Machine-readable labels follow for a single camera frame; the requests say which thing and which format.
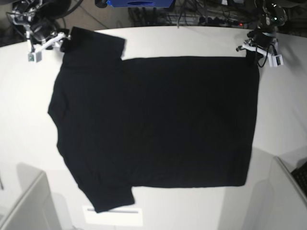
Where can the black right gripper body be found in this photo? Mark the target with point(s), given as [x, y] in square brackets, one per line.
[42, 30]

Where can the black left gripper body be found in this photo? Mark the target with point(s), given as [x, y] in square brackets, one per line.
[261, 38]

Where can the black T-shirt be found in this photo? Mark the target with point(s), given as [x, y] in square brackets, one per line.
[167, 122]

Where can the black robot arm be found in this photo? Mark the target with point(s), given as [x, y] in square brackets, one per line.
[39, 19]
[270, 16]

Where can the black power strip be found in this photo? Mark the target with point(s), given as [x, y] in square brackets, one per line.
[216, 21]

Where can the blue box on stand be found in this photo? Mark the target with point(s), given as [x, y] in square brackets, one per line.
[139, 3]

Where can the black keyboard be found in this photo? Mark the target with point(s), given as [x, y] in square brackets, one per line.
[300, 176]

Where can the grey partition panel right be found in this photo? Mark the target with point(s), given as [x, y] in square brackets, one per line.
[289, 210]

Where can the grey partition panel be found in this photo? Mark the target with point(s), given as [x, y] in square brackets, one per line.
[34, 209]
[289, 210]

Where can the grey partition panel left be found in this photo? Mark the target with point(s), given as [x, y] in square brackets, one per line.
[34, 209]

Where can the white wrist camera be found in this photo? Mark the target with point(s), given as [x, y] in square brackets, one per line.
[275, 60]
[35, 57]

